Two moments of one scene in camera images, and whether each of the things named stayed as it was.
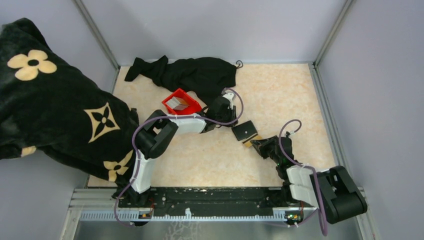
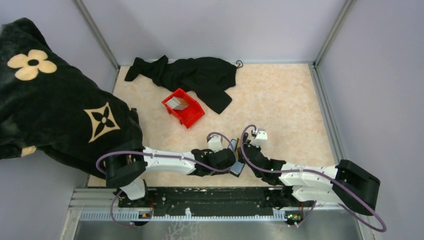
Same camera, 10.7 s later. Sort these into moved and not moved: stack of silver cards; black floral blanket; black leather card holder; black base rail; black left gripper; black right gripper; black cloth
Moved: black left gripper; black right gripper; black leather card holder
Not moved: black base rail; black floral blanket; stack of silver cards; black cloth
